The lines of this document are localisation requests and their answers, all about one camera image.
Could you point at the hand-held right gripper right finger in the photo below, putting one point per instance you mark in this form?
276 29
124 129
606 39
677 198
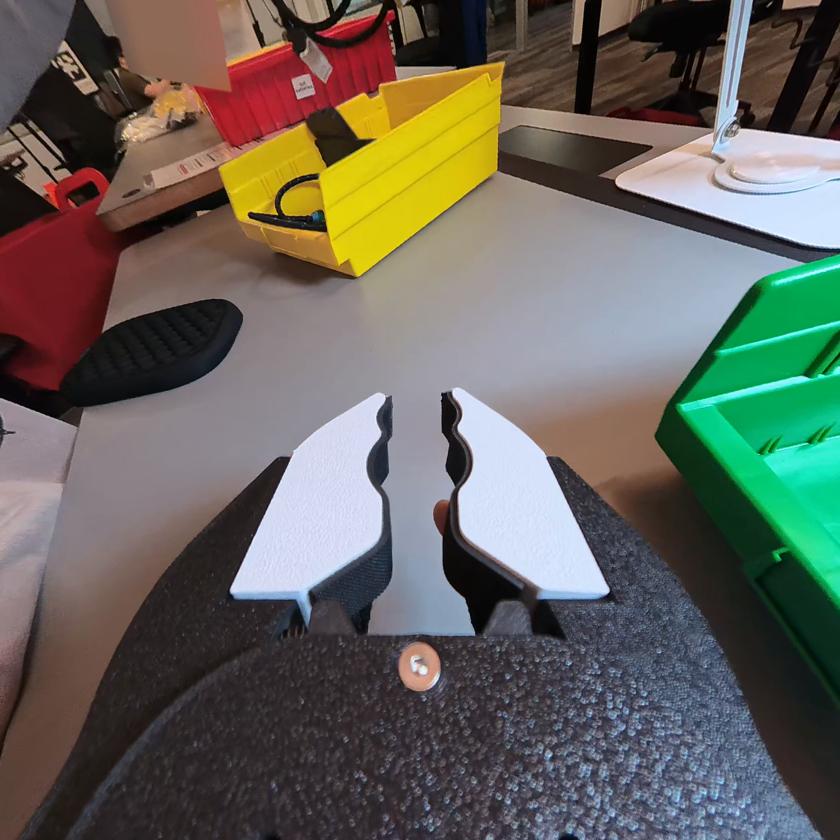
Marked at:
525 525

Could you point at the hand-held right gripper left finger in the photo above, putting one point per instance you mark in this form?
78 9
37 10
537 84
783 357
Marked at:
315 525

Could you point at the green plastic bin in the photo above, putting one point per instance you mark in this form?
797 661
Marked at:
754 459

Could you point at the yellow plastic bin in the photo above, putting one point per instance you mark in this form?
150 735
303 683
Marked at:
407 177

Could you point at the black mesh wrist rest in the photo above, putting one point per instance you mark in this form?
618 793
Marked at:
151 348

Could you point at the red fabric bin white label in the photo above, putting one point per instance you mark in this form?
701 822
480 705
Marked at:
52 282

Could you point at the white stand base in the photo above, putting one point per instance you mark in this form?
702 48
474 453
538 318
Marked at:
689 177

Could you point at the black bin divider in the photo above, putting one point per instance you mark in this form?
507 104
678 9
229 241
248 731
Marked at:
334 138

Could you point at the wood edged desk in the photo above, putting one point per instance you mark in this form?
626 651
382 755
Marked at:
157 164

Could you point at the red plastic bin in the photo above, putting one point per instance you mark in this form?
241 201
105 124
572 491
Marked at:
262 98

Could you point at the printed tag sign board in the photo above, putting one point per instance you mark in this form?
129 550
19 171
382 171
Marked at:
72 69

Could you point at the black office chair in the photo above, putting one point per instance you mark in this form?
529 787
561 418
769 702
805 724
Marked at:
676 26

